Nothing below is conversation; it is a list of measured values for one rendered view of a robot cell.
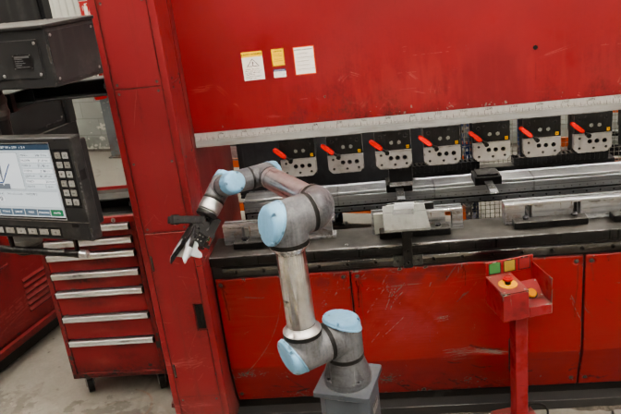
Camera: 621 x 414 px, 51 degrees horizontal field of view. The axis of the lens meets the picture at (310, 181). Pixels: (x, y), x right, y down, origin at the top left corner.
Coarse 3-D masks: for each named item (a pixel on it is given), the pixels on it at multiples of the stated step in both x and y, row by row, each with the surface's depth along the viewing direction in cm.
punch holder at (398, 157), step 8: (408, 128) 268; (376, 136) 269; (384, 136) 269; (392, 136) 269; (400, 136) 269; (408, 136) 269; (384, 144) 270; (392, 144) 270; (400, 144) 270; (376, 152) 272; (392, 152) 271; (400, 152) 271; (408, 152) 271; (376, 160) 273; (384, 160) 272; (392, 160) 272; (400, 160) 272; (408, 160) 272; (384, 168) 274; (392, 168) 273
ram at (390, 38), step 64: (192, 0) 257; (256, 0) 255; (320, 0) 253; (384, 0) 252; (448, 0) 250; (512, 0) 248; (576, 0) 247; (192, 64) 265; (320, 64) 261; (384, 64) 260; (448, 64) 258; (512, 64) 256; (576, 64) 255; (384, 128) 268
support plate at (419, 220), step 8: (384, 208) 280; (392, 208) 279; (416, 208) 276; (424, 208) 275; (384, 216) 271; (392, 216) 270; (400, 216) 269; (408, 216) 268; (416, 216) 267; (424, 216) 266; (384, 224) 264; (392, 224) 263; (400, 224) 262; (408, 224) 261; (416, 224) 260; (424, 224) 259; (384, 232) 258
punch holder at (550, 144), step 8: (520, 120) 267; (528, 120) 263; (536, 120) 263; (544, 120) 263; (552, 120) 262; (560, 120) 262; (528, 128) 264; (536, 128) 264; (544, 128) 264; (552, 128) 263; (560, 128) 263; (520, 136) 269; (536, 136) 265; (544, 136) 265; (552, 136) 264; (560, 136) 264; (520, 144) 272; (528, 144) 266; (536, 144) 266; (544, 144) 267; (552, 144) 267; (560, 144) 265; (520, 152) 273; (528, 152) 268; (536, 152) 267; (544, 152) 267; (552, 152) 266
